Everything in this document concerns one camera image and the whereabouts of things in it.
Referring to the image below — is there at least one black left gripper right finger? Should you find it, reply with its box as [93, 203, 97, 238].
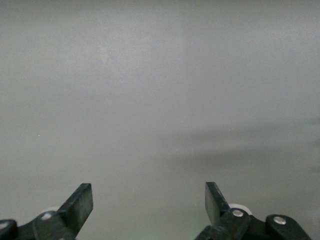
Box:
[194, 181, 314, 240]

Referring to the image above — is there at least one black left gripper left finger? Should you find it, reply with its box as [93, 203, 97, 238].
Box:
[0, 182, 94, 240]

